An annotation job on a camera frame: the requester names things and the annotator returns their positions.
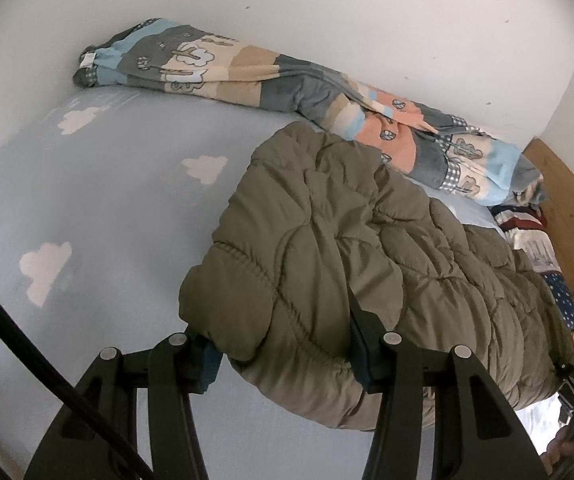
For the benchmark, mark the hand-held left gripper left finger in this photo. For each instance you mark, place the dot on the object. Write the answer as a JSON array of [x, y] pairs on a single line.
[[208, 366]]

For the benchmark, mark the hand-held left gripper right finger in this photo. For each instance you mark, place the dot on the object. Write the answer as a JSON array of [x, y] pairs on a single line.
[[362, 355]]

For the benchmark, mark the olive puffer jacket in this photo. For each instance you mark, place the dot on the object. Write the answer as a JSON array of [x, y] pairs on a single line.
[[367, 260]]

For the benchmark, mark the person's right hand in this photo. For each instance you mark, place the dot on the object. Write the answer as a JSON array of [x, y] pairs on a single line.
[[559, 450]]

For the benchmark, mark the striped and dotted pillow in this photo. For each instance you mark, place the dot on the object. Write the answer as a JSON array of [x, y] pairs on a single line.
[[542, 255]]

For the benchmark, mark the light blue cloud bed sheet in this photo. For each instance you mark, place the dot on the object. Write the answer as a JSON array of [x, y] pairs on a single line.
[[127, 200]]

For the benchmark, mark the patterned rolled quilt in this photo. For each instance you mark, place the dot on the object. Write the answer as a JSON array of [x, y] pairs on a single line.
[[247, 72]]

